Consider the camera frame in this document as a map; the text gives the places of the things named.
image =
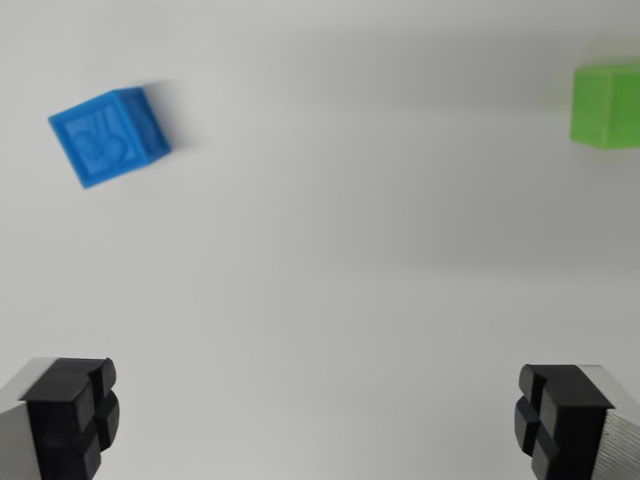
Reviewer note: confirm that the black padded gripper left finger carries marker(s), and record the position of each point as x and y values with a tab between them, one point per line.
55	420

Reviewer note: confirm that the black padded gripper right finger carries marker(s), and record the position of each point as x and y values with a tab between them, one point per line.
570	425

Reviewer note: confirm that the blue embossed soft toy cube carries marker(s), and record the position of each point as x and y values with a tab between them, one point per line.
102	140

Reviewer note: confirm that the green embossed soft toy cube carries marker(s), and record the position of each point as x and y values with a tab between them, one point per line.
607	105

